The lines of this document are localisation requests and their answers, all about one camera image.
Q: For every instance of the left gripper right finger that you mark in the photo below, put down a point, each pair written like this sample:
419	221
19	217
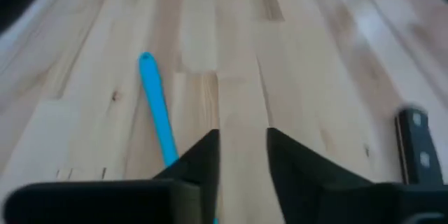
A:
332	203

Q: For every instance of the blue silicone spatula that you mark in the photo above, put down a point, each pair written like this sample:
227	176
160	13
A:
155	105

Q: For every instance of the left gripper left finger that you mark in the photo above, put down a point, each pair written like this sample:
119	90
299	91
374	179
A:
122	203

